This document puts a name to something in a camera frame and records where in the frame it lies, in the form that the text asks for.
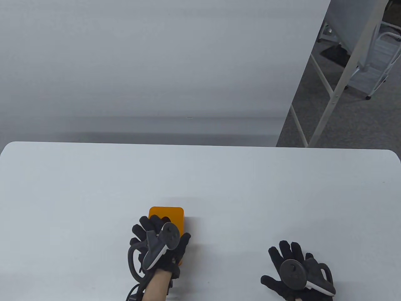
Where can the grey controller on right glove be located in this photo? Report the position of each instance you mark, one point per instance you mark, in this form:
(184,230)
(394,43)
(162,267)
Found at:
(293,272)

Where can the person's left middle finger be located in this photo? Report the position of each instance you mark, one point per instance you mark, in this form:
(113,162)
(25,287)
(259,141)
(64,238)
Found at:
(146,223)

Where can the person's left forearm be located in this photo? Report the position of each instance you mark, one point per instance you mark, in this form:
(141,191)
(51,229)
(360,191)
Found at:
(156,287)

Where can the person's left thumb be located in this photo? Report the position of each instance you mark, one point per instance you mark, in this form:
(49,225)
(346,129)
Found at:
(184,244)

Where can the black floor object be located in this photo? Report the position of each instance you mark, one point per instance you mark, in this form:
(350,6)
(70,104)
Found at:
(335,54)

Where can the person's left little finger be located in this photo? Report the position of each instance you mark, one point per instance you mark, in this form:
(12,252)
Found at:
(134,243)

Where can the person's right little finger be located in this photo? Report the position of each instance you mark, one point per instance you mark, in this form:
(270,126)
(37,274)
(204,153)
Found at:
(309,256)

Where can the grey controller on left glove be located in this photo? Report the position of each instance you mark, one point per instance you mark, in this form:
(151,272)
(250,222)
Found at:
(163,243)

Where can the person's left hand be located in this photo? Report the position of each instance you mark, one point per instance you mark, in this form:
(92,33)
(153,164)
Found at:
(183,247)

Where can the white step ladder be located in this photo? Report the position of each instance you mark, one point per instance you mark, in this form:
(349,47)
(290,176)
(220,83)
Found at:
(377,62)

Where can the white backdrop panel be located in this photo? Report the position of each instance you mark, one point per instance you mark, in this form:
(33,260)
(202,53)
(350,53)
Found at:
(156,62)

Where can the grey leaning board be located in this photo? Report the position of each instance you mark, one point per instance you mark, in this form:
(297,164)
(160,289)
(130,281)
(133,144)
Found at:
(351,22)

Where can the person's right thumb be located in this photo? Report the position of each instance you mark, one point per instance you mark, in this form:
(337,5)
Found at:
(270,281)

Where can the person's right hand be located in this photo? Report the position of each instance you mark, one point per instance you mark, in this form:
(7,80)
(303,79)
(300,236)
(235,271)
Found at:
(283,291)

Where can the person's right middle finger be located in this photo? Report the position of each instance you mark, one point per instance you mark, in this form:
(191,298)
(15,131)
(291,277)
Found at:
(284,250)

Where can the white metal frame stand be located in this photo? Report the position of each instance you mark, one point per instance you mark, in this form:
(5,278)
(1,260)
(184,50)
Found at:
(340,78)

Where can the grey controller on glove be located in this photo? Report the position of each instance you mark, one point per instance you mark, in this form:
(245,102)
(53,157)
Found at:
(293,272)
(163,243)

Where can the orange box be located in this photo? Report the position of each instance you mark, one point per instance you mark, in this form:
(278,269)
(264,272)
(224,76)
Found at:
(165,214)

